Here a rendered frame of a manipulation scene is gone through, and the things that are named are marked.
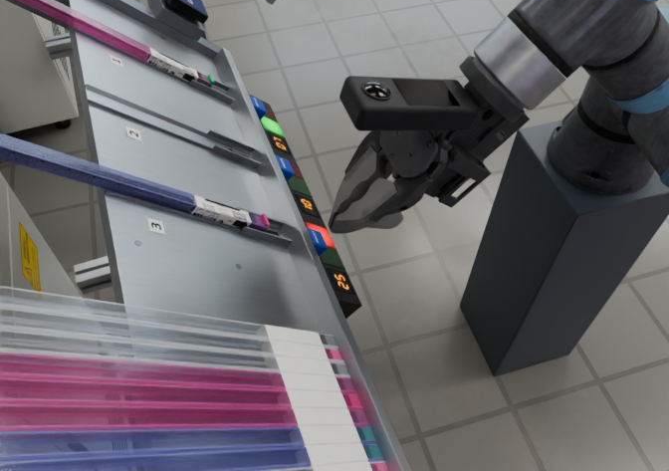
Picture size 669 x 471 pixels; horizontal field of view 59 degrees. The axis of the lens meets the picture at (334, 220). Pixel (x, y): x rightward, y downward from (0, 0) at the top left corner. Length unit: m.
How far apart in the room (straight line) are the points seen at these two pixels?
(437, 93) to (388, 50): 1.50
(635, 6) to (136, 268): 0.43
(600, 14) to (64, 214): 1.40
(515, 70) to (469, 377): 0.90
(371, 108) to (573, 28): 0.17
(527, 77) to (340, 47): 1.54
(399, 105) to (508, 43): 0.10
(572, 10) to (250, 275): 0.34
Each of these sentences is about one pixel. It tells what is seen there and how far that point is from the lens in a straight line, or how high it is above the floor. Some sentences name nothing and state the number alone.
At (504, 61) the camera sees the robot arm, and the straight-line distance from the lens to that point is 0.53.
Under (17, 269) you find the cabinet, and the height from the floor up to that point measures 0.58.
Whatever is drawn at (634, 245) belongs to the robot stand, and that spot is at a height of 0.42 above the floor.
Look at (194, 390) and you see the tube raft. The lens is 0.39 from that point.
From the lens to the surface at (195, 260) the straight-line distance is 0.49.
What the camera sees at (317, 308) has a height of 0.72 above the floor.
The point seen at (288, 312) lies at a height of 0.74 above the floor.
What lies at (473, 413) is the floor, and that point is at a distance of 1.30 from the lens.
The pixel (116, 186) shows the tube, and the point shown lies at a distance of 0.48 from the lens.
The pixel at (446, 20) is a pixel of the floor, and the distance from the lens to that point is 2.19.
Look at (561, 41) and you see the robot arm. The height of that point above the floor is 0.91.
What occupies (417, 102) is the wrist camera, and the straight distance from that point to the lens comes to 0.51.
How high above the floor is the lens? 1.20
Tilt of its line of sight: 52 degrees down
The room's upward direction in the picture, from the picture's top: straight up
